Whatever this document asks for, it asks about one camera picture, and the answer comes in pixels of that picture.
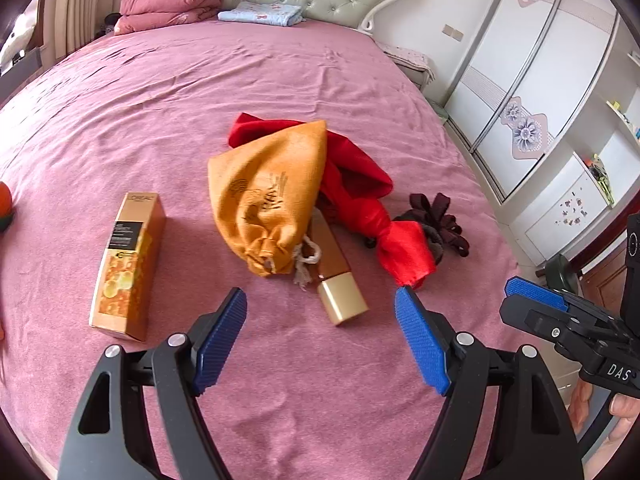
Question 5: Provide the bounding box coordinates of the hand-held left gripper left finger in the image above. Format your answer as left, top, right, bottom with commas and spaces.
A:
57, 287, 248, 480

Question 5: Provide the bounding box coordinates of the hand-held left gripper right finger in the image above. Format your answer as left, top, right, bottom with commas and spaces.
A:
394, 286, 586, 480

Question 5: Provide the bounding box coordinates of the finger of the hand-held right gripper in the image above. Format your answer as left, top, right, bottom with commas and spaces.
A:
499, 296, 625, 359
504, 276, 625, 324

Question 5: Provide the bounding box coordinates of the gold cosmetic tube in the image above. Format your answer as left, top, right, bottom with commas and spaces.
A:
306, 207, 370, 327

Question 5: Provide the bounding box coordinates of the dark maroon hair scrunchie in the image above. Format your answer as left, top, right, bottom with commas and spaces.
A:
362, 192, 472, 266

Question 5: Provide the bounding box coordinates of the orange cosmetic carton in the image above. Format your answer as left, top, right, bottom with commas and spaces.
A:
89, 191, 167, 343

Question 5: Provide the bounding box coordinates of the red cloth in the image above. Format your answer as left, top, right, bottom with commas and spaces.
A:
227, 112, 437, 291

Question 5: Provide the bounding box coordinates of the orange drawstring pouch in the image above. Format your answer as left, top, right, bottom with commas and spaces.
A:
207, 120, 328, 292

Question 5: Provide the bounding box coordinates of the person's right hand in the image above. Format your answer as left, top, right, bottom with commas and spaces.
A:
570, 382, 640, 443

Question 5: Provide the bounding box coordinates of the brown wooden door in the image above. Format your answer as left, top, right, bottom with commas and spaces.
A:
570, 245, 633, 311

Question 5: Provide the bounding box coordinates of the green round stool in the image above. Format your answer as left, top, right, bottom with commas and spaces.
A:
544, 254, 584, 292

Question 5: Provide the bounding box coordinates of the bed with pink sheet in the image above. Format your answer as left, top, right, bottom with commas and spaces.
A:
0, 17, 531, 480

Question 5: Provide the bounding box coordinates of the grey nightstand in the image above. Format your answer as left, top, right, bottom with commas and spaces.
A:
400, 57, 437, 92

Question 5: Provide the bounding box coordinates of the white sliding wardrobe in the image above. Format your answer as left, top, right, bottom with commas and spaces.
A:
442, 0, 640, 266

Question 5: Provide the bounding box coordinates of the orange round toy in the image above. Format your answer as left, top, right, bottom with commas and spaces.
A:
0, 180, 15, 232

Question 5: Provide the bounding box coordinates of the pink nightstand cloth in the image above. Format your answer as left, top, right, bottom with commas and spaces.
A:
375, 40, 436, 75

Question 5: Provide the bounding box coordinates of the folded blue cloth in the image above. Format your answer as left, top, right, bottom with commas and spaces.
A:
217, 1, 305, 27

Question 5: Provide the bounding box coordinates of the folded pink quilt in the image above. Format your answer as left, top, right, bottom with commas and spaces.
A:
114, 0, 223, 36

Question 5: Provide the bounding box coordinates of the beige curtain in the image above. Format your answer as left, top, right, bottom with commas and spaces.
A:
52, 0, 121, 56

